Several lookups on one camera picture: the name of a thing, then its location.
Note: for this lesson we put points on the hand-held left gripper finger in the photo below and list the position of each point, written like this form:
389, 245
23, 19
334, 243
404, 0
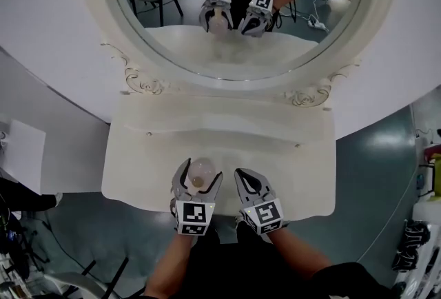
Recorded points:
177, 180
215, 189

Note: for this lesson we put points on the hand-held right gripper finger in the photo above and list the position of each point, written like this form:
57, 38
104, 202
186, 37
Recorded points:
242, 191
267, 187

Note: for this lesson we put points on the white ornate vanity table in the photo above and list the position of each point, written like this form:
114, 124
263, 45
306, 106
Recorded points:
293, 180

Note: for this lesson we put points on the yellow-green bottle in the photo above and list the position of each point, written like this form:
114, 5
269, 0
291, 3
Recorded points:
437, 175

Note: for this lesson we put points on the person's left forearm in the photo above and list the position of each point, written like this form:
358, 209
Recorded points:
169, 266

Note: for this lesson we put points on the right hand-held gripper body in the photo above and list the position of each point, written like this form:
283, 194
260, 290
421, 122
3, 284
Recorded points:
263, 215

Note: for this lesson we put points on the person's right forearm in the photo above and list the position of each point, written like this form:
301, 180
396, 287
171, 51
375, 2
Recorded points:
296, 253

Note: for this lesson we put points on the person's black clothing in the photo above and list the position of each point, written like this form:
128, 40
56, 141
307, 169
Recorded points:
248, 270

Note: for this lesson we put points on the oval white framed mirror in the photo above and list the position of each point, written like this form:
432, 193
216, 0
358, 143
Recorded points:
113, 32

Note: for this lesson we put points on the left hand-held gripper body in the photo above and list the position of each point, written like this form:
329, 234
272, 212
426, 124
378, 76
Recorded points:
194, 213

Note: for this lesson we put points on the black patterned cloth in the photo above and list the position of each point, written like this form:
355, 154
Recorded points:
411, 246

